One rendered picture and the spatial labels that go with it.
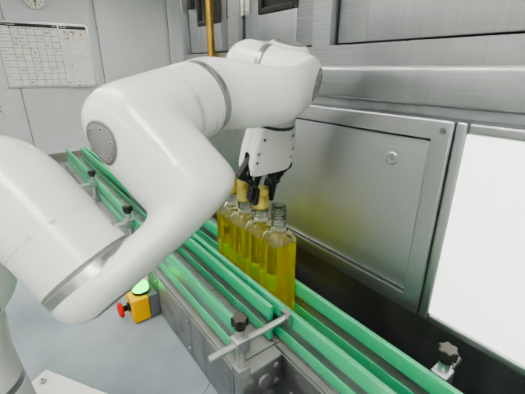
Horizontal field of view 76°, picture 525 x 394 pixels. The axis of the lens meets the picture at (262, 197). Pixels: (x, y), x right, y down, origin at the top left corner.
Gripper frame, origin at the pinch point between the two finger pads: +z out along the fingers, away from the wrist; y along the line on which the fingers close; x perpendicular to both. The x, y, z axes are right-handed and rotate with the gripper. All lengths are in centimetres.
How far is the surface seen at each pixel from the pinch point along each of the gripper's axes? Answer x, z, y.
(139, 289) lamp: -18.2, 36.7, 19.6
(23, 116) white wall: -552, 195, 1
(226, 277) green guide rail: 1.1, 20.7, 6.5
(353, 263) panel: 18.8, 9.7, -12.1
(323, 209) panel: 7.6, 3.4, -12.4
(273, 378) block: 22.8, 26.6, 9.1
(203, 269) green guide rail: -9.2, 27.6, 6.2
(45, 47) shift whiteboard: -575, 101, -47
